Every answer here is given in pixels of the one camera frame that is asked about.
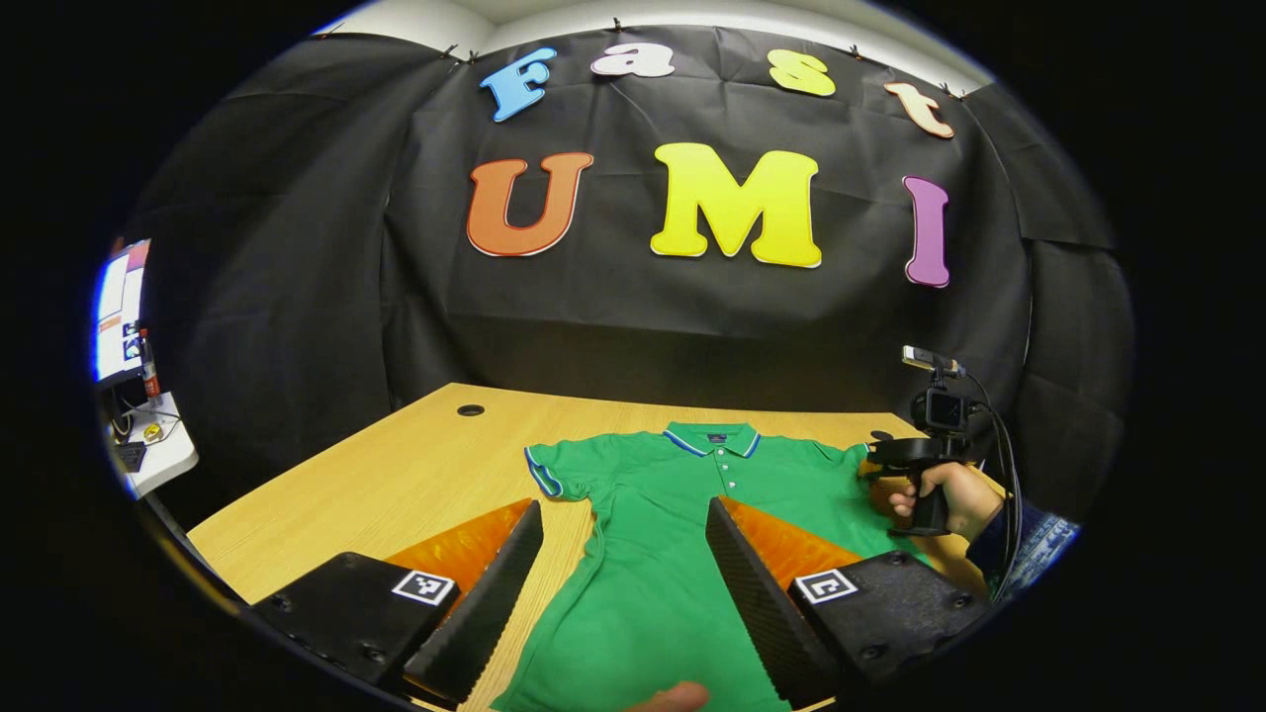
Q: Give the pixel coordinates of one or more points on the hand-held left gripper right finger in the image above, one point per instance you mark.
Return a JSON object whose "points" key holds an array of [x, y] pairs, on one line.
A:
{"points": [[757, 603]]}

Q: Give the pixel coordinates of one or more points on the green T-shirt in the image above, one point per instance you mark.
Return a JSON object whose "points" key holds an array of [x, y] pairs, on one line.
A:
{"points": [[653, 554]]}

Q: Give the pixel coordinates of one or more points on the white side table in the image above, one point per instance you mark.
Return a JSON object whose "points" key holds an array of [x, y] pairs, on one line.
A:
{"points": [[163, 460]]}

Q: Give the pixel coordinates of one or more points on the computer monitor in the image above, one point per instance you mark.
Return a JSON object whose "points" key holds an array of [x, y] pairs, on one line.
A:
{"points": [[119, 311]]}

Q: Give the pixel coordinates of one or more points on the small red bottle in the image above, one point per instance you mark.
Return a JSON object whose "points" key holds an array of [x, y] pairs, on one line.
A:
{"points": [[148, 371]]}

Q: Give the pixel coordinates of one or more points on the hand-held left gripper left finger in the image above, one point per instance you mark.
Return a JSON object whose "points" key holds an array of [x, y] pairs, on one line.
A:
{"points": [[490, 603]]}

